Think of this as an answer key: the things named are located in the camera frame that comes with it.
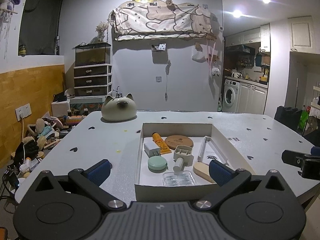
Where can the teal hanging bag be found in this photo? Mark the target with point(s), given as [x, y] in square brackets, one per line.
[258, 60]

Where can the black chair back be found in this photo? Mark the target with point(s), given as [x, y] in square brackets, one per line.
[287, 120]

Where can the white plush sheep toy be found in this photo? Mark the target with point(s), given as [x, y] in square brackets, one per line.
[215, 72]

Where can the white wall outlet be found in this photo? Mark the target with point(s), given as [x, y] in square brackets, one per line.
[23, 111]

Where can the black glove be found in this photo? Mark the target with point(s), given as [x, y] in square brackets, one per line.
[27, 151]

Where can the clear plastic case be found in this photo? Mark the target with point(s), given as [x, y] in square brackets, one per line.
[178, 179]

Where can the green shopping bag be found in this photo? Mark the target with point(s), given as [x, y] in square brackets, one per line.
[304, 120]

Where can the blue face mask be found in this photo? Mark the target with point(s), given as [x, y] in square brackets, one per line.
[46, 132]

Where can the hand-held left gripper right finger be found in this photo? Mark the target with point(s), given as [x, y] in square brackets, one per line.
[220, 173]

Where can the round cork coaster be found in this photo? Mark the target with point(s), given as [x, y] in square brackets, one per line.
[180, 141]

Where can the green round tin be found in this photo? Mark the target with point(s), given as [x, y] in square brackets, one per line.
[157, 163]

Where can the purple plush wall hanging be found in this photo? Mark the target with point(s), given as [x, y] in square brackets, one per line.
[8, 1]

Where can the white hanging bag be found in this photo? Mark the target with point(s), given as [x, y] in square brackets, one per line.
[199, 56]

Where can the black handbag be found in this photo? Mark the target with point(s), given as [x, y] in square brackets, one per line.
[59, 98]

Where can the yellow kitchen container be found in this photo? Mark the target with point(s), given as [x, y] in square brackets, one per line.
[264, 78]

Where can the dark window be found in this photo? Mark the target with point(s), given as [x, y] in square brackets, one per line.
[40, 25]

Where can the narrow white wall cabinet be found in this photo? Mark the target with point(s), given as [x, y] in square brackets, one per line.
[265, 37]

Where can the beige plush slipper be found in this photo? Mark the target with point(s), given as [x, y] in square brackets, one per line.
[40, 125]

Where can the round ceiling light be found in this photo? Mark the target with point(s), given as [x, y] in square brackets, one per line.
[266, 0]
[237, 13]

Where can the large white wall cabinet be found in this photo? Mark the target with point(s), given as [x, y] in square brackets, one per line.
[303, 33]

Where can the colourful crayon row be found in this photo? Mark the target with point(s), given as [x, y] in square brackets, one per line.
[76, 120]

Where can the white storage box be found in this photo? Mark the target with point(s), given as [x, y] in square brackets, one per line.
[60, 108]

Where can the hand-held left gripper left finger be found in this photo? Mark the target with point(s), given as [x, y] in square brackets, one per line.
[100, 173]

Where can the glass fish tank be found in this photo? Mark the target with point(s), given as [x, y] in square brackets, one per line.
[93, 55]

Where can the dried flower vase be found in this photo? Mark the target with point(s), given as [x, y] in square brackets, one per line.
[101, 31]

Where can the white plastic drawer unit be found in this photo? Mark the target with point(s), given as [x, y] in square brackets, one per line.
[92, 81]

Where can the white side shelf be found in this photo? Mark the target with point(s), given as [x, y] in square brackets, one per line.
[316, 96]

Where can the printed cartoon cloth cover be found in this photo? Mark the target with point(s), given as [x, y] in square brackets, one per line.
[162, 20]

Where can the white kitchen cabinets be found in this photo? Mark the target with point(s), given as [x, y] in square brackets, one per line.
[243, 38]
[252, 98]

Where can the white plastic tray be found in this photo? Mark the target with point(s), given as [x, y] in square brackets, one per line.
[202, 150]

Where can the white washing machine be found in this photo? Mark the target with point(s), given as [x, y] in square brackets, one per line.
[230, 96]

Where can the white kettle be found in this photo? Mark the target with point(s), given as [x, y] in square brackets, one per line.
[236, 74]

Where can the small square wall socket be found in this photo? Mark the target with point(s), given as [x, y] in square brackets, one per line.
[159, 79]

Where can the cat-shaped ceramic lamp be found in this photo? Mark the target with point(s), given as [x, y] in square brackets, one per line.
[117, 112]

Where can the white cardboard box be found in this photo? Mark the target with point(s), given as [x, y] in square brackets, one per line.
[142, 177]

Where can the white upper kitchen cabinets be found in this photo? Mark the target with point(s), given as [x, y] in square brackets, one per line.
[243, 38]

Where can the white dome lamp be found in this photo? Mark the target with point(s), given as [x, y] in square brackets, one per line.
[70, 93]

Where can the patterned low cabinet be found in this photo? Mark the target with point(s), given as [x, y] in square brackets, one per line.
[86, 106]

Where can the black bottle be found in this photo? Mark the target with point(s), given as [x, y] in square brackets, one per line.
[57, 46]

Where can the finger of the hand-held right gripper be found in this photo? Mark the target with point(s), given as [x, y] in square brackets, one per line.
[315, 150]
[293, 157]

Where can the metal wall bracket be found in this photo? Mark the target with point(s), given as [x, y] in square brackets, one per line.
[158, 47]

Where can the pink wall ribbon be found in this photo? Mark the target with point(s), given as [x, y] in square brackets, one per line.
[212, 55]

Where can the pale green plastic bag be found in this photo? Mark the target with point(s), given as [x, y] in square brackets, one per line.
[220, 105]

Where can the white lower kitchen cabinets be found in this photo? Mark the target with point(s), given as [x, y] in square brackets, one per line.
[252, 98]

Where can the wooden oval brush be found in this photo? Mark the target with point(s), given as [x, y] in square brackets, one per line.
[203, 171]

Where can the kitchen spice rack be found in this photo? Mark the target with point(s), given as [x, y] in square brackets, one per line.
[244, 63]

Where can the small silver figurine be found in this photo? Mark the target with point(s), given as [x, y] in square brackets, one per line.
[118, 93]

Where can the orange cream tube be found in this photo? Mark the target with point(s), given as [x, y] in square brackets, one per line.
[160, 142]

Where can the white charger plug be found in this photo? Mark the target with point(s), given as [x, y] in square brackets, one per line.
[150, 149]

